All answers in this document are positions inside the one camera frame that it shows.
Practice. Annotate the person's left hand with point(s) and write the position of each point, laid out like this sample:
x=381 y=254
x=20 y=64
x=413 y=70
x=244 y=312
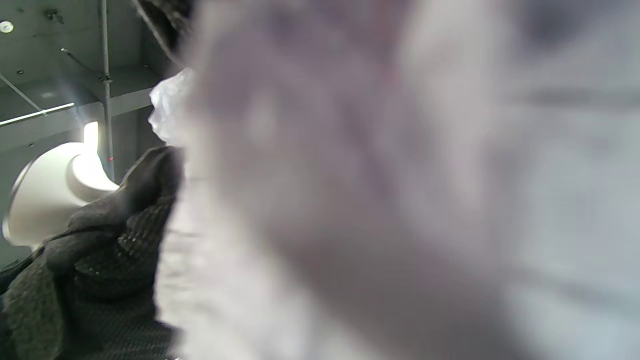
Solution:
x=100 y=280

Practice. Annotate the person's right hand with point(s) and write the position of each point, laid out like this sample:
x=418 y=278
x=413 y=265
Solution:
x=170 y=20

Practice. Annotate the white paper invoice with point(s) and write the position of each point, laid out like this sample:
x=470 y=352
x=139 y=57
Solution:
x=375 y=190

